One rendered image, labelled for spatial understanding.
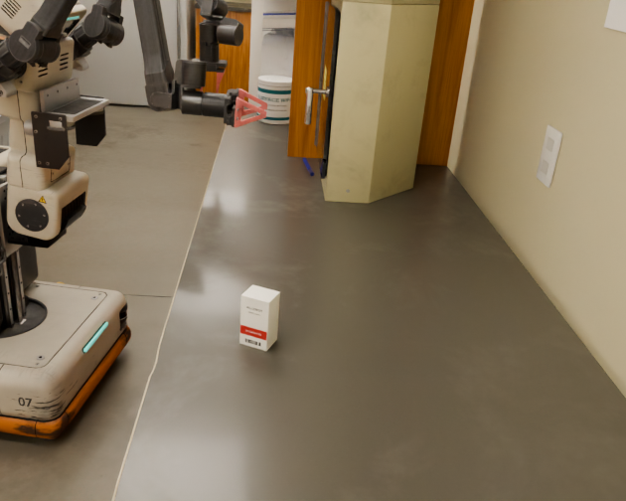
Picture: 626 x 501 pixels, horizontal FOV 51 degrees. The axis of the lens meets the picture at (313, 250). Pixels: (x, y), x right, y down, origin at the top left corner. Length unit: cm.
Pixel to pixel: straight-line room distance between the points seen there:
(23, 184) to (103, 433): 86
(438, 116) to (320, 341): 110
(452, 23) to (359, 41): 48
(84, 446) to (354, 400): 150
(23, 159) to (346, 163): 97
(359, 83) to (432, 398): 84
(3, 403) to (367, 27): 154
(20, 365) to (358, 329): 137
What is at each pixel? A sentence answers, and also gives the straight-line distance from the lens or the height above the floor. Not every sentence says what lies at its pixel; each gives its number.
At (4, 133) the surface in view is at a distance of 373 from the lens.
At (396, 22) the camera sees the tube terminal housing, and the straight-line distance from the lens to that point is 159.
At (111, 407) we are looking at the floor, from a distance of 247.
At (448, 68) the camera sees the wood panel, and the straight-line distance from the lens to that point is 199.
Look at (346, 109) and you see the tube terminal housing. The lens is 158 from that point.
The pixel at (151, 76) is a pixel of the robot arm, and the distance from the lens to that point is 165.
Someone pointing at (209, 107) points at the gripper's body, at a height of 115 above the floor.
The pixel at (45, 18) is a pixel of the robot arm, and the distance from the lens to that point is 180.
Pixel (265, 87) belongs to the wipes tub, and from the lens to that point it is 234.
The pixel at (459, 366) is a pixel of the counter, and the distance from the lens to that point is 105.
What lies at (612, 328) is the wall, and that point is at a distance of 119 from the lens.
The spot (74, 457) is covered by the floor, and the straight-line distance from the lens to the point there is 229.
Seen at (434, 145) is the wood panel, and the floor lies 100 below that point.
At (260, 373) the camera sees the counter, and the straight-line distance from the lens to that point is 98.
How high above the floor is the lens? 151
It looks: 24 degrees down
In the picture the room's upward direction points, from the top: 5 degrees clockwise
